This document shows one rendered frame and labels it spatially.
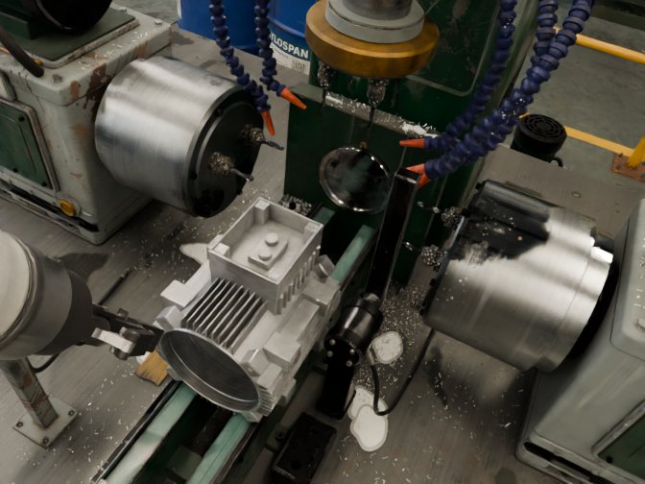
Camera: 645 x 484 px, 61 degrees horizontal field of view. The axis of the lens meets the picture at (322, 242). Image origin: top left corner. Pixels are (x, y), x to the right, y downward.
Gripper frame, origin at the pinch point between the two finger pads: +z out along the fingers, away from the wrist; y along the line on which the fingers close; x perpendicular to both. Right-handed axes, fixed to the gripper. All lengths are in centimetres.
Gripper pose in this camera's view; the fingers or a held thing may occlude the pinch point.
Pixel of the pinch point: (140, 335)
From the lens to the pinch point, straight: 67.1
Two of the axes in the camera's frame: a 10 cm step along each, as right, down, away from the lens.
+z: 1.4, 2.8, 9.5
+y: -8.8, -4.0, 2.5
